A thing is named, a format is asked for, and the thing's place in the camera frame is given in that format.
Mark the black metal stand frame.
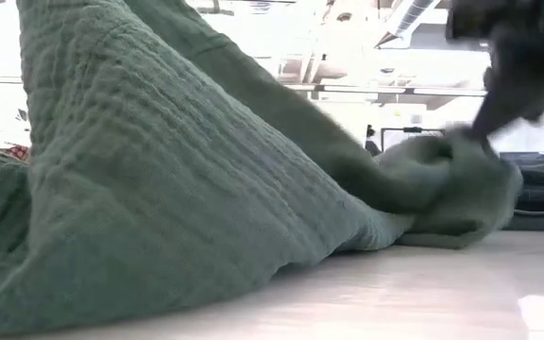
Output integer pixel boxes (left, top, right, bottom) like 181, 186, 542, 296
380, 126, 446, 152

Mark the long linear ceiling light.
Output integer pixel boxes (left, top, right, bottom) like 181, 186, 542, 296
290, 83, 544, 100

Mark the dark green button shirt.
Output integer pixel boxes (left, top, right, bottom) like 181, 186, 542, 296
0, 0, 524, 337

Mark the smooth silver ceiling duct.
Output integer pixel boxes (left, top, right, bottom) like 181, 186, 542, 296
375, 0, 436, 48

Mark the person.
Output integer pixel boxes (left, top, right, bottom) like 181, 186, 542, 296
364, 125, 382, 157

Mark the red patterned cloth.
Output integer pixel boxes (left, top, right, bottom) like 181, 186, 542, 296
3, 144, 31, 162

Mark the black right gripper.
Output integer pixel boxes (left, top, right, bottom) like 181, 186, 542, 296
446, 0, 544, 143

